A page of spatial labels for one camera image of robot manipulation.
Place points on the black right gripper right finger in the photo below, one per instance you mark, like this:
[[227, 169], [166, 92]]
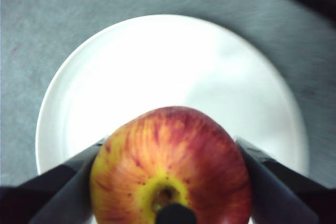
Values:
[[288, 203]]

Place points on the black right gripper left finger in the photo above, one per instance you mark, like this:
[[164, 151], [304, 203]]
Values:
[[39, 200]]

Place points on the red yellow apple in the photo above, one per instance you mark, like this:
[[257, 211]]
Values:
[[170, 163]]

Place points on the cream yellow plate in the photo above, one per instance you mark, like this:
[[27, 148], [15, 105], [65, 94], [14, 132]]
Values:
[[157, 64]]

